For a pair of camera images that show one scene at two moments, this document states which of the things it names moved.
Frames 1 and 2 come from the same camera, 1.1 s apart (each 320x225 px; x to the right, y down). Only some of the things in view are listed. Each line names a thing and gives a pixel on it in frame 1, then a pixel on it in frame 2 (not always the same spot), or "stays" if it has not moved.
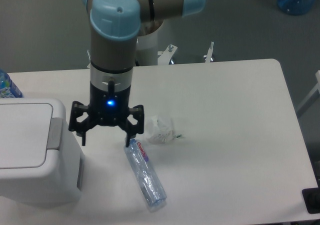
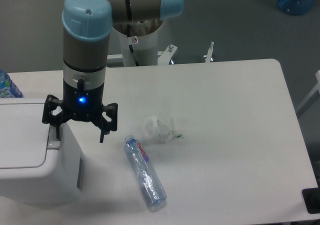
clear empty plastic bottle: (148, 184) stays
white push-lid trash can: (42, 159) stays
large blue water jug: (297, 0) stays
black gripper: (108, 108) -> (82, 105)
